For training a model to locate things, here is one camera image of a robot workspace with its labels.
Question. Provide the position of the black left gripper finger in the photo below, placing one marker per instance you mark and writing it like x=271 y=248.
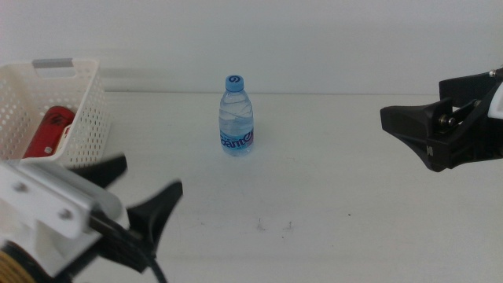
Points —
x=157 y=212
x=104 y=171

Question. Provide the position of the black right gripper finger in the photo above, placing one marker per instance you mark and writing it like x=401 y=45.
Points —
x=467 y=88
x=412 y=123

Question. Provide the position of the red cola can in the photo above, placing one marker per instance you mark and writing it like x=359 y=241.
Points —
x=47 y=133

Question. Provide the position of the clear water bottle blue cap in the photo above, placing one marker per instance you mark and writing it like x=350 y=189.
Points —
x=236 y=118

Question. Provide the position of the white perforated plastic basket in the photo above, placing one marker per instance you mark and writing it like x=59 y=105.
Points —
x=90 y=118

